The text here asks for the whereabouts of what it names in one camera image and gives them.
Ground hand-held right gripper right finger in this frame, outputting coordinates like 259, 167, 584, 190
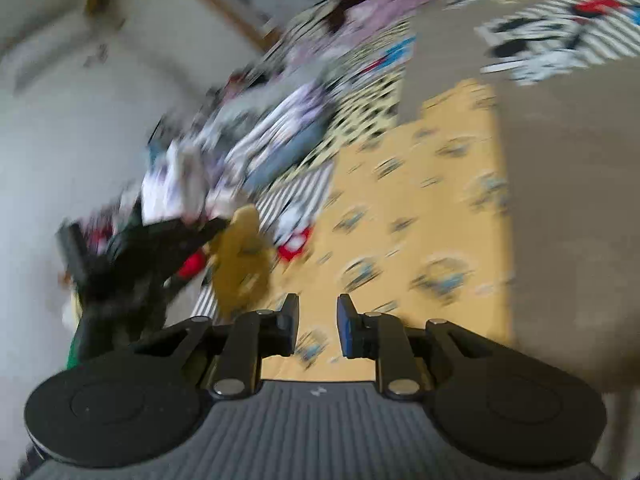
337, 294, 506, 400

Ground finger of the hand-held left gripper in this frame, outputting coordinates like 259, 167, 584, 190
167, 216, 232, 272

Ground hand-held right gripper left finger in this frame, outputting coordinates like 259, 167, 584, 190
132, 294, 301, 400

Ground yellow cartoon print garment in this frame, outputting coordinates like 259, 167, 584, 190
200, 80, 517, 382

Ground folded white purple clothes stack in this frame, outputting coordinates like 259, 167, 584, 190
220, 80, 342, 181

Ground red folded sweater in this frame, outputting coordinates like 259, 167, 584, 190
176, 251, 210, 282

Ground white purple floral garment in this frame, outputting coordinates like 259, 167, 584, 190
141, 144, 212, 227

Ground folded blue jeans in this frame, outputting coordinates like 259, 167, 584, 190
249, 130, 323, 188

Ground grey crumpled garment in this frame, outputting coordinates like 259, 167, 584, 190
214, 69, 321, 122

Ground cartoon mouse printed blanket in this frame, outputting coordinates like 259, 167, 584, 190
190, 0, 640, 396

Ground purple quilt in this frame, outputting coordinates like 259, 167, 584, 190
285, 0, 457, 69

